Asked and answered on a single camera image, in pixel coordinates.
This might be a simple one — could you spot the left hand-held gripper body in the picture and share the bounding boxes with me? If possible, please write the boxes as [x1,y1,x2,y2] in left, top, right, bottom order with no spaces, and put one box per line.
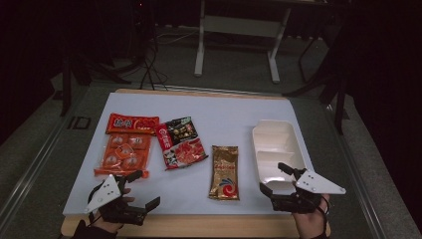
[84,173,147,227]

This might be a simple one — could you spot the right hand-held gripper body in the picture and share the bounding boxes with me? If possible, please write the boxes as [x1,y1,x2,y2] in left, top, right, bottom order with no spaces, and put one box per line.
[270,168,347,214]

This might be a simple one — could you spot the white divided tray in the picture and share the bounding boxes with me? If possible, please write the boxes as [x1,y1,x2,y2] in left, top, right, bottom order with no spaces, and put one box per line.
[251,119,307,195]

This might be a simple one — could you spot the large orange snack packet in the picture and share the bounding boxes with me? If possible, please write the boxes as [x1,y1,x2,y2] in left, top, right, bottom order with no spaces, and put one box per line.
[94,113,160,178]

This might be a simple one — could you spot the gold foil packet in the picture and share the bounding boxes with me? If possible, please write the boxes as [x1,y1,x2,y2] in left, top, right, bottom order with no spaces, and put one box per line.
[208,144,241,201]

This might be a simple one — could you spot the red and black packet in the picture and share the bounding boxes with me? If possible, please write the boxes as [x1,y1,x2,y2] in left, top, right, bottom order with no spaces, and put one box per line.
[154,116,209,171]

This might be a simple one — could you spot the person's left hand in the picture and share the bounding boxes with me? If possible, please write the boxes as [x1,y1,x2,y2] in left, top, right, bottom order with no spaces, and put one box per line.
[89,187,136,235]

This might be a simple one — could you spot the person's right hand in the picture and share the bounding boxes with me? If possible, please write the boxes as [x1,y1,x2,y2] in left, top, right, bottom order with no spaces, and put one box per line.
[292,193,331,239]

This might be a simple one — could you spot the wooden table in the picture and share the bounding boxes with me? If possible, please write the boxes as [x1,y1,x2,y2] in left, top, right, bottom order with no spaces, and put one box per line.
[60,88,332,239]

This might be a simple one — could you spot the black metal stand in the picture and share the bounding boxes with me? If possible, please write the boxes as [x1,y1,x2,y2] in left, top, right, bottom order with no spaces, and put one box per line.
[59,49,131,118]
[283,33,350,135]

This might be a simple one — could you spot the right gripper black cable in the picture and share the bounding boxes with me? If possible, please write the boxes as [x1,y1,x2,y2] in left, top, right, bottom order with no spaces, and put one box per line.
[315,194,330,233]

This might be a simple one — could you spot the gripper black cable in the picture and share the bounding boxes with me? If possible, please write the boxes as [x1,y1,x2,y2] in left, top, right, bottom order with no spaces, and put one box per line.
[315,194,330,233]
[87,181,105,224]

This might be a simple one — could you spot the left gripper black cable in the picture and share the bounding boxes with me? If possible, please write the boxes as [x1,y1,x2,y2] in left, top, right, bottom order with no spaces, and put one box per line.
[87,181,105,224]

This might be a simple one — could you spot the metal floor rail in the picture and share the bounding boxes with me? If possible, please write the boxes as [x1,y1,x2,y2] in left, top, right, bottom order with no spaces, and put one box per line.
[0,113,69,230]
[322,104,390,239]

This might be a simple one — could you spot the black rectangular floor bracket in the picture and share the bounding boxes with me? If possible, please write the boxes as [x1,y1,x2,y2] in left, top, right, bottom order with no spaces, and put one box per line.
[67,116,93,130]

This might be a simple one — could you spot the black floor cables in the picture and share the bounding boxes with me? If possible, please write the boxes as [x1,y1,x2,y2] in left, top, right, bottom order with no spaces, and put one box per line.
[138,29,169,92]

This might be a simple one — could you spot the white floor cable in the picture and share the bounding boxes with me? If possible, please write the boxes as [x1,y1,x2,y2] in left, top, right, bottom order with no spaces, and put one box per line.
[154,25,201,46]

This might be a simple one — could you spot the white desk frame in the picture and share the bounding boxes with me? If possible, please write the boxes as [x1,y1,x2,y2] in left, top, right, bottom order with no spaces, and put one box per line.
[193,0,293,85]

